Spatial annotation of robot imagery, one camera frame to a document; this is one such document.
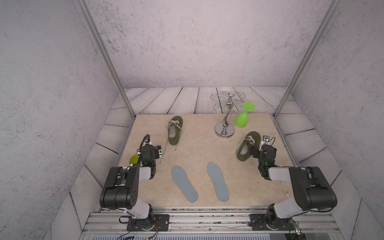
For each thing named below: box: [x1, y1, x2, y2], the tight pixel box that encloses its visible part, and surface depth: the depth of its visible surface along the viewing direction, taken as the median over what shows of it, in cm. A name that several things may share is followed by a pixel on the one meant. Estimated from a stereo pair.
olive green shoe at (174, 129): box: [167, 115, 183, 145], surface depth 107 cm
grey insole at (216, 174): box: [206, 162, 230, 202], surface depth 88 cm
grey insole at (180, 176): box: [172, 165, 199, 203], surface depth 88 cm
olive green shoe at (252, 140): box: [236, 131, 261, 162], surface depth 98 cm
